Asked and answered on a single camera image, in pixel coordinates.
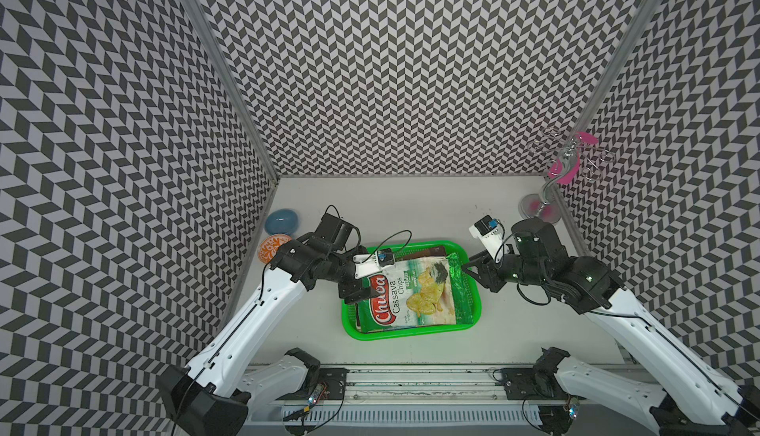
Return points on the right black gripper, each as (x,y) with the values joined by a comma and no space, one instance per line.
(488,270)

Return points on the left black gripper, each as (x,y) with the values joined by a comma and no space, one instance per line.
(353,290)

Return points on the green white Chuba bag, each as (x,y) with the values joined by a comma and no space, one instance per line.
(414,293)

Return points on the brown kettle chips bag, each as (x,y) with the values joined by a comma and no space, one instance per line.
(437,251)

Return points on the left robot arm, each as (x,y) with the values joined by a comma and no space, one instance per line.
(286,279)

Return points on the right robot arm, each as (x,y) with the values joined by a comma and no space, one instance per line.
(687,396)

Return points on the green plastic basket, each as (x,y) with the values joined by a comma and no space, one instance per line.
(469,306)

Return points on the blue bowl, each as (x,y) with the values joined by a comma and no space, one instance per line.
(282,221)

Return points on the silver pink mug tree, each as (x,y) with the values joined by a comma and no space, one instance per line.
(562,171)

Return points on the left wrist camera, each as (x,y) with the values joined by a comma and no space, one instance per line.
(368,265)

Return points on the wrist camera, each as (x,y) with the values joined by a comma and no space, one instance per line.
(368,265)
(491,234)

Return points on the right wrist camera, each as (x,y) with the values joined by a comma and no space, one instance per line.
(491,234)

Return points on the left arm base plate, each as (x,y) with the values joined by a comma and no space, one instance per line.
(327,384)

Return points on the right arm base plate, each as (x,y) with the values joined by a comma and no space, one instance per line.
(524,383)

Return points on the aluminium front rail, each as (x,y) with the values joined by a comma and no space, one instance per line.
(427,388)

